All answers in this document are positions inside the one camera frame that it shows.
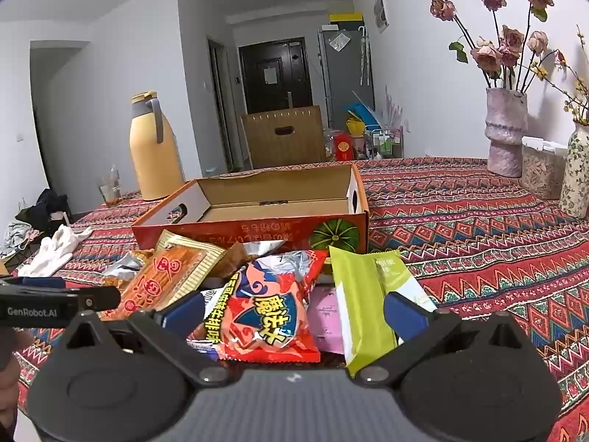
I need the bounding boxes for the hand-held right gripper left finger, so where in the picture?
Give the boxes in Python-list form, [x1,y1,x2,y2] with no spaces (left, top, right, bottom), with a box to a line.
[64,292,240,390]

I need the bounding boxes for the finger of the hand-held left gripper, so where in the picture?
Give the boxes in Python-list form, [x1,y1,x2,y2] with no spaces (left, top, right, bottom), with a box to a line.
[0,276,80,294]
[69,284,121,312]

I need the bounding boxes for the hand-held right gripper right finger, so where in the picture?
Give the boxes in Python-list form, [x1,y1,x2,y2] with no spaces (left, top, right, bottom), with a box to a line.
[356,291,530,390]

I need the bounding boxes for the green snack bar packet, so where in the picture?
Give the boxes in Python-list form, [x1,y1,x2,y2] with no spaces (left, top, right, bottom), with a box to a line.
[328,245,439,377]

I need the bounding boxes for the pink snack packet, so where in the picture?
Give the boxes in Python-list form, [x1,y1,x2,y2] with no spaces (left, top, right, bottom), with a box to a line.
[305,285,347,355]

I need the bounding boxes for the red snack packet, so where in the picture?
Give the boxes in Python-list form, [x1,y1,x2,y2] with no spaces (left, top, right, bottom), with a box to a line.
[215,249,328,364]

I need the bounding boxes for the orange cardboard box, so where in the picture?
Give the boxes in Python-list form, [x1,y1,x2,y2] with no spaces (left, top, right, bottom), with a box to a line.
[132,162,370,263]

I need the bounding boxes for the person's left hand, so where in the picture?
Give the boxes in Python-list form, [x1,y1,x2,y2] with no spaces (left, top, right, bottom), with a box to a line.
[0,329,35,424]

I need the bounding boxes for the white cloth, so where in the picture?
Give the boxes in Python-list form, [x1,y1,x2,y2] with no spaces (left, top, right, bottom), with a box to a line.
[17,225,94,278]

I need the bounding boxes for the pile of clothes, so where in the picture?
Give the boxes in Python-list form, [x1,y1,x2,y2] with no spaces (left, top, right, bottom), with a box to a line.
[0,220,42,261]

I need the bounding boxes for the black bag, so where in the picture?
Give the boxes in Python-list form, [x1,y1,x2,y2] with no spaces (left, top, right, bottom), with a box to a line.
[16,188,74,235]

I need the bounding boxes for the orange and silver snack packet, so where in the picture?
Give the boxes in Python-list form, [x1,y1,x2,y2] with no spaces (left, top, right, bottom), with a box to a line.
[212,241,288,278]

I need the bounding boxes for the patterned red tablecloth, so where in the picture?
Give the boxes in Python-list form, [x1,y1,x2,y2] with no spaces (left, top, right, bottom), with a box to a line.
[0,157,589,442]

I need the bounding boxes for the clear drinking glass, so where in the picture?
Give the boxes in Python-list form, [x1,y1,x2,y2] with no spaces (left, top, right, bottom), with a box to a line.
[99,164,123,208]

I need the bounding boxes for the yellow thermos jug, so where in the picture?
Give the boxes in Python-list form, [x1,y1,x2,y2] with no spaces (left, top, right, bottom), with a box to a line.
[129,91,187,202]

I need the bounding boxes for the red gift box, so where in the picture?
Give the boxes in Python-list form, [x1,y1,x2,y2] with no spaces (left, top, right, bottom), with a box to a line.
[332,131,355,162]

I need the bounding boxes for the clear food container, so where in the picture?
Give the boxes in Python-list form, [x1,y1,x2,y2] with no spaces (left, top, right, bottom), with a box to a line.
[521,136,569,200]

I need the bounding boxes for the blue plastic dustpan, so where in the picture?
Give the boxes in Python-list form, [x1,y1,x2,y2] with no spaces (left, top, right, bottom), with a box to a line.
[346,91,382,125]

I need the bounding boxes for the pink ceramic vase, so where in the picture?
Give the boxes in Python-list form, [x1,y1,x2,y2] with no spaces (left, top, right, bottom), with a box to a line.
[484,87,528,178]

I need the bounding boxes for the floral print vase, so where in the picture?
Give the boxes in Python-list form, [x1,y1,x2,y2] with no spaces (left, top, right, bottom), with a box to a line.
[559,122,589,219]

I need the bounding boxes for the grey refrigerator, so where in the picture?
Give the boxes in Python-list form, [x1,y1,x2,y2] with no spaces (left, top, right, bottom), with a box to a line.
[317,28,375,130]

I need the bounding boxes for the dark entrance door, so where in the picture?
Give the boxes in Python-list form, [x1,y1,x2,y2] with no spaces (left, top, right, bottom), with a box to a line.
[238,37,314,116]

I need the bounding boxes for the folded white umbrella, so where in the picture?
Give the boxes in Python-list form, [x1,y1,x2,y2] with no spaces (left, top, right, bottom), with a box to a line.
[359,27,373,86]

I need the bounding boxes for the dried pink roses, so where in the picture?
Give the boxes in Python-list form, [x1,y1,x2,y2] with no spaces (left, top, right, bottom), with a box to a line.
[423,0,555,93]

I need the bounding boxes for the yellow flower branches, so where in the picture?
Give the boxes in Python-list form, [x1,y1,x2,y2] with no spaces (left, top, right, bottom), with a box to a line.
[529,25,589,127]

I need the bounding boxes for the metal wire cart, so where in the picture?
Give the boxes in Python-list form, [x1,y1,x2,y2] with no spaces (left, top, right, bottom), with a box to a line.
[363,126,405,159]

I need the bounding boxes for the white wall panel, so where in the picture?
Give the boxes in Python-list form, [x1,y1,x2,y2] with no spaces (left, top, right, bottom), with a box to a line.
[374,0,391,34]

